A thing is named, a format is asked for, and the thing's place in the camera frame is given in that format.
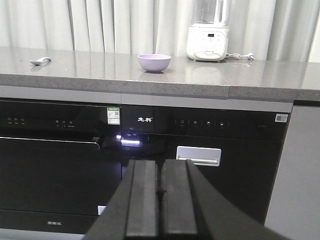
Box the light blue plastic spoon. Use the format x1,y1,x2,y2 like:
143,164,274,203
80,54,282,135
29,57,52,66

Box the grey pleated curtain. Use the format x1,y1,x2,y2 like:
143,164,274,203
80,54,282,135
0,0,320,63

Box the black built-in oven left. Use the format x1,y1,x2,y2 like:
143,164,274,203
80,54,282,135
0,98,122,234

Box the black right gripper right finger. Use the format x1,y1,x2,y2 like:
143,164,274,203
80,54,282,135
160,159,274,240

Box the white blender power cable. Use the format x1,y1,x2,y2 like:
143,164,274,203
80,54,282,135
226,52,255,62

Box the purple plastic bowl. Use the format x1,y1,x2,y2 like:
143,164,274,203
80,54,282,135
137,53,172,73

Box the white blender with glass jar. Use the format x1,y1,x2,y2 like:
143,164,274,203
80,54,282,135
186,0,232,62

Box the black built-in dishwasher right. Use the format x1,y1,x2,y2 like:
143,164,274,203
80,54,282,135
117,105,290,224

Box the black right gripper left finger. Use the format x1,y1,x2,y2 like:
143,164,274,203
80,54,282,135
84,160,159,240

